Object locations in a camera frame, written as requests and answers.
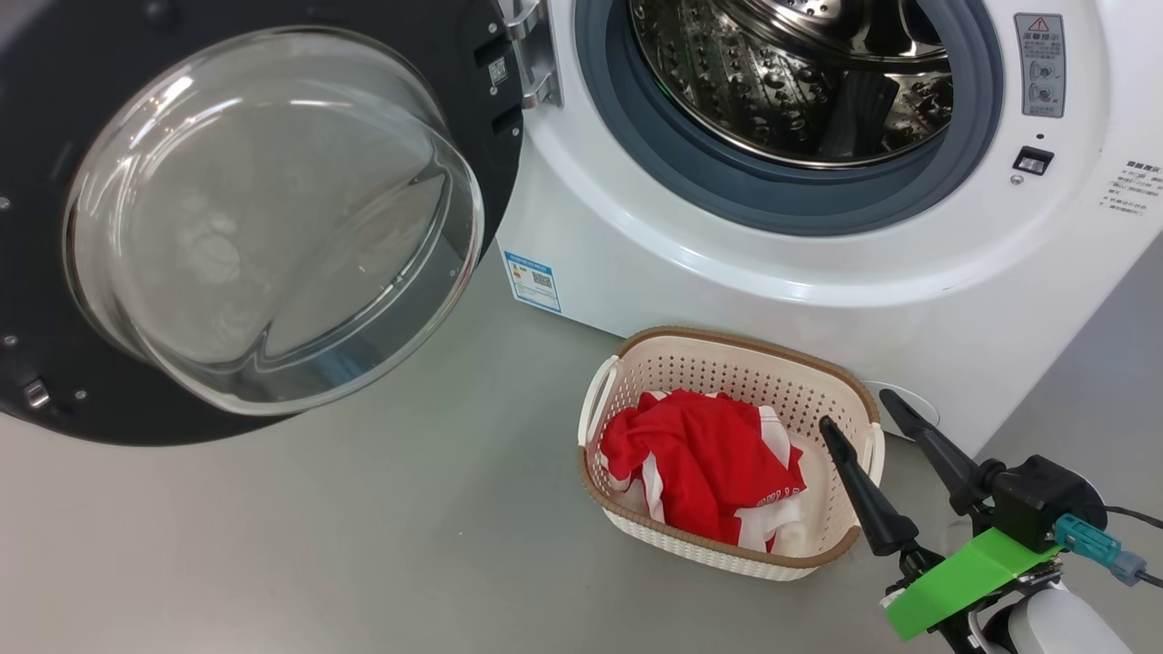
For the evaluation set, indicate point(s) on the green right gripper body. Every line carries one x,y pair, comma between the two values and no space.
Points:
972,577

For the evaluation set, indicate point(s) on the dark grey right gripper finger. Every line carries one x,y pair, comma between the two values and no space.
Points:
954,463
872,509

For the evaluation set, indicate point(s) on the red and white garment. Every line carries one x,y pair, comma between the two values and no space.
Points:
700,463

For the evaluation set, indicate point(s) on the black round washer door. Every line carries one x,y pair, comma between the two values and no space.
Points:
273,227

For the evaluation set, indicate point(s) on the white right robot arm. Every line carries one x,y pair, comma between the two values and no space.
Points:
1063,627

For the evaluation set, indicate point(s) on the cream laundry basket brown rim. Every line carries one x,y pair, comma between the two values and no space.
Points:
727,363

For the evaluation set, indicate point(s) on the white front-load washing machine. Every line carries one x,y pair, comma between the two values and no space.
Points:
818,291

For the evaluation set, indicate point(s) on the blue energy label sticker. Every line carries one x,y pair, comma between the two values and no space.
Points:
532,282

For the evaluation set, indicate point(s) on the grey warning sticker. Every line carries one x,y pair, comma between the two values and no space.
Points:
1039,64

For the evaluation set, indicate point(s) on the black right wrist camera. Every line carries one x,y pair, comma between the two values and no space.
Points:
1040,500

